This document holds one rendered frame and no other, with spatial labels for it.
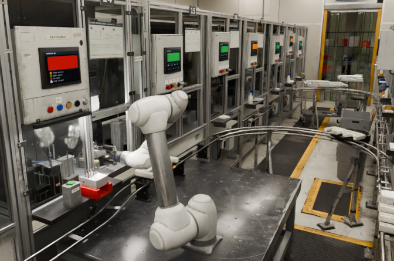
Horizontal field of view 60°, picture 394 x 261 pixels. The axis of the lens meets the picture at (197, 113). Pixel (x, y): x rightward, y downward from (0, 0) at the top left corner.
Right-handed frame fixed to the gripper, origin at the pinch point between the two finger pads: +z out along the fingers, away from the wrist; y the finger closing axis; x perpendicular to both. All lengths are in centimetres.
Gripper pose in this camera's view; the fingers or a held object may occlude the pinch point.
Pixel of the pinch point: (99, 152)
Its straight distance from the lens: 240.4
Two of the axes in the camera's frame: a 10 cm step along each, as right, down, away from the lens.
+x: -4.5, 2.0, -8.7
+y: 0.1, -9.7, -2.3
